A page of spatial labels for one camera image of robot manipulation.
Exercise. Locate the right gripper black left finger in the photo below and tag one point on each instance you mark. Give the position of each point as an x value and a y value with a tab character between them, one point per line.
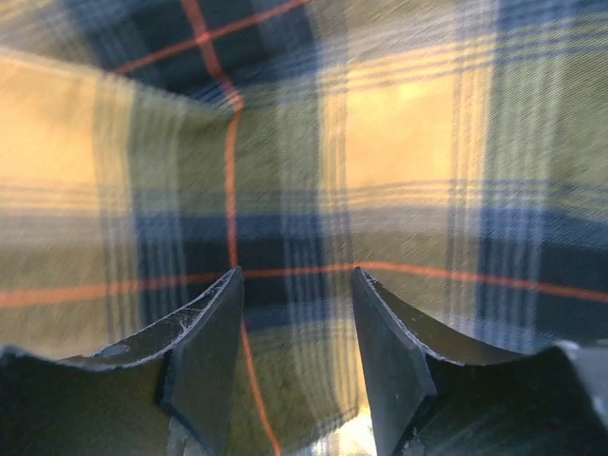
164	390

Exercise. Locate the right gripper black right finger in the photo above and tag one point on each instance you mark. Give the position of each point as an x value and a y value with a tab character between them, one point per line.
435	391

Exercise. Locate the yellow plaid flannel shirt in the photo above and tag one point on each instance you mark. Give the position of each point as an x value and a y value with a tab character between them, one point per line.
457	150

